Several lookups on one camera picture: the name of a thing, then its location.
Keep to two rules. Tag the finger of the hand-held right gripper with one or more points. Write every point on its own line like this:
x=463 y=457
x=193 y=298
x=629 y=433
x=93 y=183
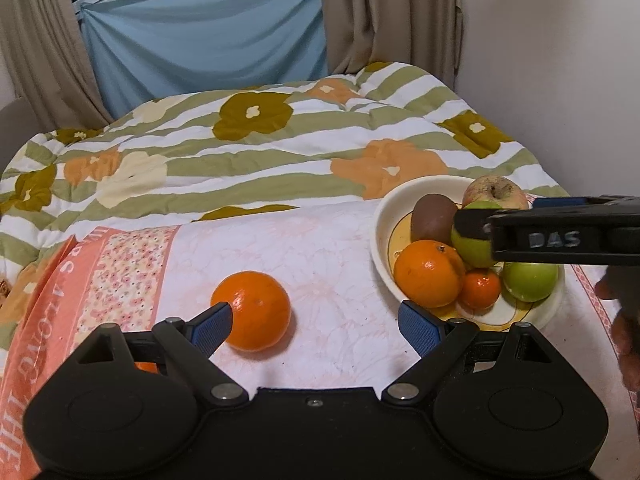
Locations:
x=560 y=202
x=472 y=222

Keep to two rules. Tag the pink floral cloth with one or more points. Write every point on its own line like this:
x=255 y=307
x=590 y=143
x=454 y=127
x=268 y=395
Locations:
x=325 y=260

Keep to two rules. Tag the green striped floral quilt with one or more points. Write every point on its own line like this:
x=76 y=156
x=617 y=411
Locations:
x=300 y=125

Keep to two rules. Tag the beige curtain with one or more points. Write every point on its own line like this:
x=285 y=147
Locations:
x=390 y=10
x=45 y=50

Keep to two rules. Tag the cream plate with duck print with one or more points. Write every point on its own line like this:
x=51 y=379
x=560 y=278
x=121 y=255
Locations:
x=387 y=225

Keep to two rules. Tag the large orange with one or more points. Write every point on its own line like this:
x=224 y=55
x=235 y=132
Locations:
x=430 y=275

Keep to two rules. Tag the small green apple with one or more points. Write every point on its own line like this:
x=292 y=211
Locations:
x=472 y=252

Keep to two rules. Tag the light blue cloth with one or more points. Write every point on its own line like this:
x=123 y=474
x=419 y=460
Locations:
x=200 y=45

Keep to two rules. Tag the large green apple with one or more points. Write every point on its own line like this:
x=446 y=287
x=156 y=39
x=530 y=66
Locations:
x=530 y=282

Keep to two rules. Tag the person's right hand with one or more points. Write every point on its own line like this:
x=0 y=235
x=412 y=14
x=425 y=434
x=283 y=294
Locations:
x=627 y=345

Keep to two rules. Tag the small mandarin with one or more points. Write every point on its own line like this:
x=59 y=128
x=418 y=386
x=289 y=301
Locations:
x=481 y=289
x=146 y=367

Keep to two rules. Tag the yellow red apple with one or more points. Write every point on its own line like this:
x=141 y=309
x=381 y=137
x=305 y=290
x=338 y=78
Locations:
x=492 y=191

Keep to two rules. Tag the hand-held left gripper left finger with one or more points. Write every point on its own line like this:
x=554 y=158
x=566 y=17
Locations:
x=214 y=327

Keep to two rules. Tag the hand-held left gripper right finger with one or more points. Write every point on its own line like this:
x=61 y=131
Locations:
x=419 y=327

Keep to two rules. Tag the medium mandarin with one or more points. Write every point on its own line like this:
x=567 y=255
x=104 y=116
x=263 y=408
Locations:
x=255 y=310

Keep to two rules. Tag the grey upholstered headboard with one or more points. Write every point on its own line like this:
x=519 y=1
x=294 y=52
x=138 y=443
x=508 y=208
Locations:
x=17 y=130

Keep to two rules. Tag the brown kiwi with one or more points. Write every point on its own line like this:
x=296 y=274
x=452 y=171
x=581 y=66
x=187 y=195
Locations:
x=432 y=217

